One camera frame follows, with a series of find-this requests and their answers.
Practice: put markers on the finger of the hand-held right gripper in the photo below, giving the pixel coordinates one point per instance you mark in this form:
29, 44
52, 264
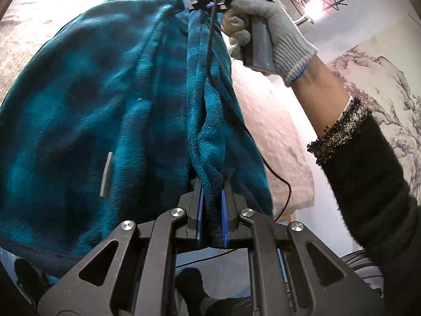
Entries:
204, 5

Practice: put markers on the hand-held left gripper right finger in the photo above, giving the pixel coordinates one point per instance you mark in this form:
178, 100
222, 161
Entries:
224, 217

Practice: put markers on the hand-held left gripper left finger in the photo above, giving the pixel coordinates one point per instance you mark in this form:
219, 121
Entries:
197, 223

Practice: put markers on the teal plaid fleece robe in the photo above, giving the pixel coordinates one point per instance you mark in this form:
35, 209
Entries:
98, 105

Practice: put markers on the person's right forearm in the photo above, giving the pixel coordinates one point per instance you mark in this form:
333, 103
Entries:
361, 171

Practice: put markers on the person's right hand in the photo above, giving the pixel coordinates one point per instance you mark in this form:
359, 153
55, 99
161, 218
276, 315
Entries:
283, 39

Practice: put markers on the person's leg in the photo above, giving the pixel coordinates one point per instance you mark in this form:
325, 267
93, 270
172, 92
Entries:
204, 296

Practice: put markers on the white clip lamp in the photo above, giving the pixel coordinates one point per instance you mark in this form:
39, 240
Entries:
317, 5

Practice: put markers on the beige checked bed blanket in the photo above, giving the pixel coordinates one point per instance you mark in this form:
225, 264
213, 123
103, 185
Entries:
273, 121

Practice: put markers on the landscape painting wall poster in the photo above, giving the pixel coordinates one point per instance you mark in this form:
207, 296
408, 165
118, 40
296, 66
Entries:
388, 82

